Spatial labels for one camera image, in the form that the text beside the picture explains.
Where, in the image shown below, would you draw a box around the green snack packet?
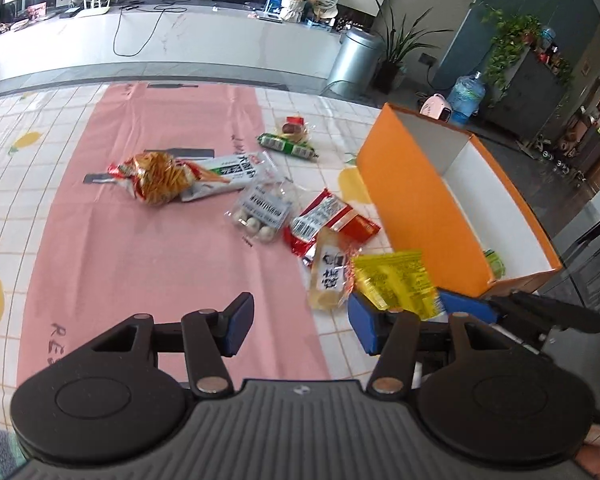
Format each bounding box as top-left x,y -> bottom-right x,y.
483,249 -> 506,280

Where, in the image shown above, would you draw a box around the clear bag white balls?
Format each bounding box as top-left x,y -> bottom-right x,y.
225,174 -> 297,244

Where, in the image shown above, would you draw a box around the clear pastry red label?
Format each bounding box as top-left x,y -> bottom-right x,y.
275,115 -> 309,143

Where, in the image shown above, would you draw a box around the yellow snack packet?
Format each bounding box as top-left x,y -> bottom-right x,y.
352,250 -> 443,321

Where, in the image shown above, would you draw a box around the red white snack packet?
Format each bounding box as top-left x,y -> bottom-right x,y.
283,188 -> 381,266

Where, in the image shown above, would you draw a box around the black cable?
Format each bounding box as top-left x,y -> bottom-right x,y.
111,3 -> 188,59

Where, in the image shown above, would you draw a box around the green sausage stick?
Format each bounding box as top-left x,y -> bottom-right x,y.
258,133 -> 318,160

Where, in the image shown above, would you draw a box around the white router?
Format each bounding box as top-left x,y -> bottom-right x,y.
76,0 -> 111,18

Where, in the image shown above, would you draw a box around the orange cardboard box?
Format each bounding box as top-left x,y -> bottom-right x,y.
356,103 -> 562,298

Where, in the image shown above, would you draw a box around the silver trash bin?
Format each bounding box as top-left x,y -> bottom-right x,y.
324,28 -> 384,99

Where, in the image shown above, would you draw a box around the white tv cabinet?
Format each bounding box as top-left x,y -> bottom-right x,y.
0,6 -> 340,81

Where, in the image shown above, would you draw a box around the blue water jug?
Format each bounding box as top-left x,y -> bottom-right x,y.
448,70 -> 486,126

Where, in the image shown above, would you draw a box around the red Mimi stick snack bag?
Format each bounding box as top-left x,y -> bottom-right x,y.
107,152 -> 230,205

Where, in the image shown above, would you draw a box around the beige clear snack packet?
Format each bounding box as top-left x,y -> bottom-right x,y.
308,228 -> 361,311

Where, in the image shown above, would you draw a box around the white spicy strip packet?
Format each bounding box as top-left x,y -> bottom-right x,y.
178,152 -> 283,203

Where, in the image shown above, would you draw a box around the potted floor plant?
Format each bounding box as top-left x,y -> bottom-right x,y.
373,0 -> 452,94

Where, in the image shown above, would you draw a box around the dark drawer cabinet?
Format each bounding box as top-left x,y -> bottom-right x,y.
480,50 -> 566,142

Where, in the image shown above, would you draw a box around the hanging ivy plant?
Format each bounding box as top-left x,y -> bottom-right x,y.
482,4 -> 542,91

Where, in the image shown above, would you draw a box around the pink small heater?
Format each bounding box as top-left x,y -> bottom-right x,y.
419,93 -> 452,122

